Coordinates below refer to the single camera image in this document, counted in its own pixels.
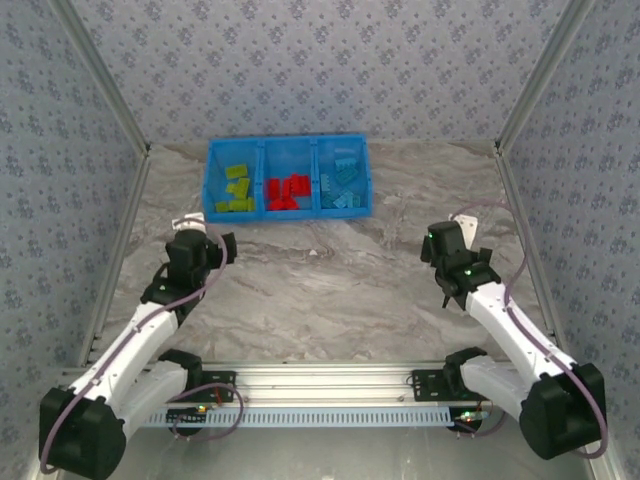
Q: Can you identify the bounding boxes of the aluminium frame leg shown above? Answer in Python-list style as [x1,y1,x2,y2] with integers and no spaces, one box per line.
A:
[592,447,621,480]

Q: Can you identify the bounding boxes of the grey metal panel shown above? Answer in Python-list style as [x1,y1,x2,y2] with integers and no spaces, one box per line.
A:
[114,427,596,480]

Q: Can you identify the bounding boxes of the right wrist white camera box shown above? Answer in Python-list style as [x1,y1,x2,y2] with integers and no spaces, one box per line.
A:
[448,213,480,247]

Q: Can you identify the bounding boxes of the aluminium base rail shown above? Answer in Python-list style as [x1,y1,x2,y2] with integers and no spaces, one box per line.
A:
[52,362,601,407]

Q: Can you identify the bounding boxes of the aluminium table side rail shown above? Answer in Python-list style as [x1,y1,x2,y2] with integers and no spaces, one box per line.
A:
[74,147,154,369]
[493,147,574,365]

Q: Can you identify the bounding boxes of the small black circuit board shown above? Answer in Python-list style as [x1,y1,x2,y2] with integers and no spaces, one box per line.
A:
[451,407,490,434]
[166,405,210,427]

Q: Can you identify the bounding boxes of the aluminium frame post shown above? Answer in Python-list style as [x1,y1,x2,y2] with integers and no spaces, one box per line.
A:
[492,0,599,157]
[48,0,153,157]

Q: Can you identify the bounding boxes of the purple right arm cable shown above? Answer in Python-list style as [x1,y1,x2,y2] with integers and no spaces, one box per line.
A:
[452,198,609,459]

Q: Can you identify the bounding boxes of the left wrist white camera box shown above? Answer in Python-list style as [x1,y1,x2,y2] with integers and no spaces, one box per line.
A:
[171,213,207,234]

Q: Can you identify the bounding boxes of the slotted white cable duct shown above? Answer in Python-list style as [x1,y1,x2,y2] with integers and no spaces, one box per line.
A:
[142,406,454,430]

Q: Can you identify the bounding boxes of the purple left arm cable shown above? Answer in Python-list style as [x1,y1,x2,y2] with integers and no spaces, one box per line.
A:
[39,224,246,475]

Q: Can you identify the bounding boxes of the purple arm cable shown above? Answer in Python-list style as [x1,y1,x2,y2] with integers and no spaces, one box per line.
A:
[452,198,609,459]
[39,224,246,475]

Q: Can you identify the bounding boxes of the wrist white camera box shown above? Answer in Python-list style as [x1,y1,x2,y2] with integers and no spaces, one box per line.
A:
[448,213,480,247]
[171,213,207,234]

